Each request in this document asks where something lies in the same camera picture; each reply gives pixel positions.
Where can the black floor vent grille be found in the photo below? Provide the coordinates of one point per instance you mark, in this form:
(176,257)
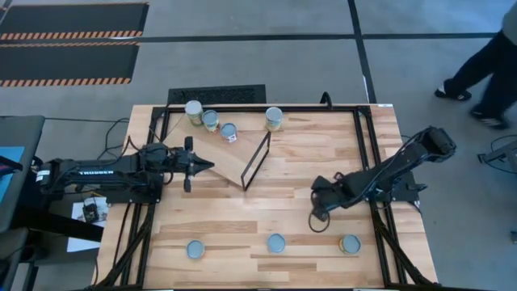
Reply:
(216,95)

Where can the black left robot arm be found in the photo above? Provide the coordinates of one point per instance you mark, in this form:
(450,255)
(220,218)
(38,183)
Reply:
(105,174)

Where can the small black device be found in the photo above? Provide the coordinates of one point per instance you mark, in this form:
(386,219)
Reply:
(90,212)

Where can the blue sheet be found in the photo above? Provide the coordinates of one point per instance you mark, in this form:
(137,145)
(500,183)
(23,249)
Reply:
(8,169)

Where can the orange label can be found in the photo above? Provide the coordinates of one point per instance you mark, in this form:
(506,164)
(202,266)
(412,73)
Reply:
(350,244)

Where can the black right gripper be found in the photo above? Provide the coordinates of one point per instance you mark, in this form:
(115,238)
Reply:
(329,192)

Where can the yellow green label can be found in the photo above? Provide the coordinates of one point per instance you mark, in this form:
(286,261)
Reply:
(210,118)

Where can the white paper sheets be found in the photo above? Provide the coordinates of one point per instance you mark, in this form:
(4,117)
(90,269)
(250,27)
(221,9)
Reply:
(78,242)

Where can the cream tomato label can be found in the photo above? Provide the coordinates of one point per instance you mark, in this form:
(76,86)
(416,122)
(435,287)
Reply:
(228,131)

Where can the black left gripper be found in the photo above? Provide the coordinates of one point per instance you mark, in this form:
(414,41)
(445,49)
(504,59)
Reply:
(183,163)

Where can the pineapple print can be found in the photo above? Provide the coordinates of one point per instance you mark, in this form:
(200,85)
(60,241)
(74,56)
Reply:
(276,243)

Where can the short orange green can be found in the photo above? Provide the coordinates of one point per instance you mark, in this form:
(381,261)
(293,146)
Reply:
(195,249)

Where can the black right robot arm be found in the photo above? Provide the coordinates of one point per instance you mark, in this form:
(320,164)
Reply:
(396,165)

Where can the walking person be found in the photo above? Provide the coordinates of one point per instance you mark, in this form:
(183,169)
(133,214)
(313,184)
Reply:
(493,68)

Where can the black side desk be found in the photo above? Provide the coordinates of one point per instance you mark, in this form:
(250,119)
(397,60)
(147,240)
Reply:
(18,169)

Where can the green peach label can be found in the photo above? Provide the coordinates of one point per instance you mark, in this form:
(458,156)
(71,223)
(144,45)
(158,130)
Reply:
(194,109)

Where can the black hazard stripe floor mat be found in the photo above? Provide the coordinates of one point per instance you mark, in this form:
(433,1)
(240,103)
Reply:
(68,60)
(72,18)

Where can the wooden shelf with black frame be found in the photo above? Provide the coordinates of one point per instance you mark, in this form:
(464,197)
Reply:
(218,157)

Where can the grey metal stand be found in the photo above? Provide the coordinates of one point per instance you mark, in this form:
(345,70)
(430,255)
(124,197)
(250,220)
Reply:
(501,155)

